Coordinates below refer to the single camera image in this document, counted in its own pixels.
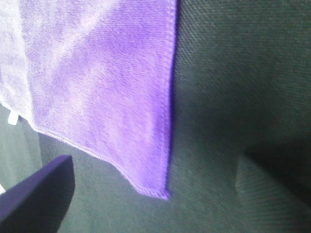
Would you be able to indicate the purple microfibre towel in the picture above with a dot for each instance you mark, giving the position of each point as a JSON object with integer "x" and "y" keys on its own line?
{"x": 95, "y": 74}

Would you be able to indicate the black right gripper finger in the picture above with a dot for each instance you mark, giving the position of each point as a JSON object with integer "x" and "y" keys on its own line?
{"x": 39, "y": 203}

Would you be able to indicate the black table cloth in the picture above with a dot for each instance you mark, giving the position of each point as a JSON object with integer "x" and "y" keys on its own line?
{"x": 241, "y": 153}

